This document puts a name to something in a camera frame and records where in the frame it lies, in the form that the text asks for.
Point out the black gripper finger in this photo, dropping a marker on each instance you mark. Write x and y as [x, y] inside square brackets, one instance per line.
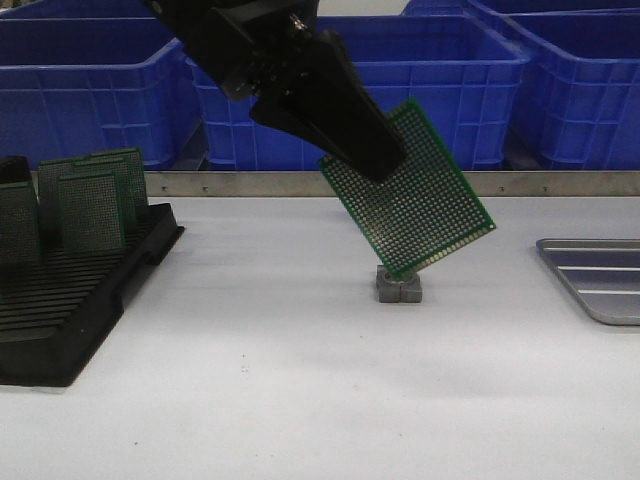
[285, 122]
[325, 70]

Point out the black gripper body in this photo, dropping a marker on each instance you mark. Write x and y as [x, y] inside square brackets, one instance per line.
[236, 43]

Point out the green perforated circuit board front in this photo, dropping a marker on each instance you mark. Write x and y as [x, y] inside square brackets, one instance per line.
[424, 212]

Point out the green perforated circuit board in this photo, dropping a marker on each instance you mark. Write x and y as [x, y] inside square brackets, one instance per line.
[424, 212]
[90, 213]

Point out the green circuit board middle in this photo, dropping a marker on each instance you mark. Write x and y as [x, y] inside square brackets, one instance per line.
[119, 168]

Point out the green circuit board back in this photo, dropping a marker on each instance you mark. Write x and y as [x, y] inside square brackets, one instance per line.
[134, 179]

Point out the green circuit board rear left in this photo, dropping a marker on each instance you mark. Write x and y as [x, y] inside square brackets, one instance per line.
[49, 173]

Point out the black slotted board rack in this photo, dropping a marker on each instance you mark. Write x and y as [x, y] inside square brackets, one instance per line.
[55, 313]

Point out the silver metal tray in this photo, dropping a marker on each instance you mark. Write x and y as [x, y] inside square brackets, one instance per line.
[601, 274]

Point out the blue crate back right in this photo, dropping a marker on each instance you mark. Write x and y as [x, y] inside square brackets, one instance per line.
[490, 9]

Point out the blue plastic crate centre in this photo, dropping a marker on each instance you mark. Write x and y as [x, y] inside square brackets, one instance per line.
[462, 73]

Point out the blue plastic crate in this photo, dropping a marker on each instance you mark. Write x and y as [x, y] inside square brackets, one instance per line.
[462, 73]
[578, 104]
[70, 87]

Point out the blue plastic crate left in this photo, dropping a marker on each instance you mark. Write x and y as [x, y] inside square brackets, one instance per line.
[70, 87]

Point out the blue crate back left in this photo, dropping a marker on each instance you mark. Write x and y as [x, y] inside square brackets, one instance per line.
[75, 9]

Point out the grey metal clamp block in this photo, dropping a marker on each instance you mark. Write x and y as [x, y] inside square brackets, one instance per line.
[394, 291]

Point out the blue plastic crate right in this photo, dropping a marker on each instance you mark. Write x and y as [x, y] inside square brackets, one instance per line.
[578, 104]

